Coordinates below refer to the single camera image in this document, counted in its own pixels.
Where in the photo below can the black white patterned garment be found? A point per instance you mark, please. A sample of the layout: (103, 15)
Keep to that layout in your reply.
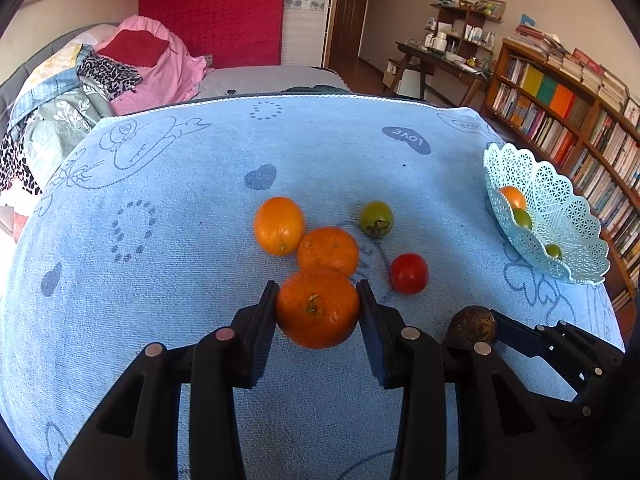
(112, 77)

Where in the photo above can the dark wooden door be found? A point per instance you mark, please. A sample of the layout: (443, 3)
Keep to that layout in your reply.
(344, 29)

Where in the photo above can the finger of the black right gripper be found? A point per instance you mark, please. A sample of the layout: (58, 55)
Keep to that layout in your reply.
(518, 336)

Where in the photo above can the wooden desk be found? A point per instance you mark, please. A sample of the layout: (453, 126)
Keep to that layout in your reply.
(428, 62)

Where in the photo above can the green tomato with stem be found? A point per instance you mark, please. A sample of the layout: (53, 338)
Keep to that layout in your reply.
(376, 219)

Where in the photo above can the red cherry tomato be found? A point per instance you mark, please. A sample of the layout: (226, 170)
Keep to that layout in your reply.
(409, 274)

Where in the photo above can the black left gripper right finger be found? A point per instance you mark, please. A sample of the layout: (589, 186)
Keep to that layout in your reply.
(464, 413)

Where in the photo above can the light green lattice basket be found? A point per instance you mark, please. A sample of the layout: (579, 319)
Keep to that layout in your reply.
(559, 216)

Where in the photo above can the red pillow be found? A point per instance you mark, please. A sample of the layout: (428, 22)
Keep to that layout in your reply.
(135, 47)

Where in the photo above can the floral light blue quilt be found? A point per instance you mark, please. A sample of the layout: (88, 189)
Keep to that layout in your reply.
(54, 112)

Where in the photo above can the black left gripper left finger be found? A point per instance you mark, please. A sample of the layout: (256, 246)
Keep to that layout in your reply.
(133, 432)

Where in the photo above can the orange tangerine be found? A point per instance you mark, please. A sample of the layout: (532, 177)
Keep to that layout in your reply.
(317, 308)
(331, 247)

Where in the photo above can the orange tangerine front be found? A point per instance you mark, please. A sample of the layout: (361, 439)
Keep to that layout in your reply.
(317, 308)

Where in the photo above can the wooden bookshelf with books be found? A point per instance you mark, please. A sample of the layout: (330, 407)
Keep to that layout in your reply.
(578, 115)

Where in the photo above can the red upright mattress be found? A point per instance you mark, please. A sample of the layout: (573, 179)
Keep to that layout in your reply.
(233, 33)

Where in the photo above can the small wooden desk shelf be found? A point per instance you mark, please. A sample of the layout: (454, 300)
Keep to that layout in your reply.
(464, 23)

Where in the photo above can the oval orange kumquat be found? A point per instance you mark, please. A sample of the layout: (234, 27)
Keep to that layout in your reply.
(514, 196)

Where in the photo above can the blue patterned towel cloth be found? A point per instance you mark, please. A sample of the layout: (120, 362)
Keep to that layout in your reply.
(145, 235)

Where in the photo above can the grey bed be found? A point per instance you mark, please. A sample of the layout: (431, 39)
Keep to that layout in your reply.
(235, 81)

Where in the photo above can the oval orange citrus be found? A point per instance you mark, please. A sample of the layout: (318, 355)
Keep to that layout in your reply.
(279, 226)

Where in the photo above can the white wardrobe panel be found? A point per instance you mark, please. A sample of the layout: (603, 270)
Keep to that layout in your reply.
(305, 32)

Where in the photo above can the large green tomato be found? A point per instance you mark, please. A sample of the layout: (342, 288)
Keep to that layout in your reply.
(522, 218)

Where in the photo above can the pink blanket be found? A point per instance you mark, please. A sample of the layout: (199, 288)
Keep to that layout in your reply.
(174, 79)

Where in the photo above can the dark wrinkled passion fruit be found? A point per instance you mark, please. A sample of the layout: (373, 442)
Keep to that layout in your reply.
(470, 325)

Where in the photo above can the small green tomato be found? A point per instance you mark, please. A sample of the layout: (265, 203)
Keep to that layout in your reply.
(553, 251)

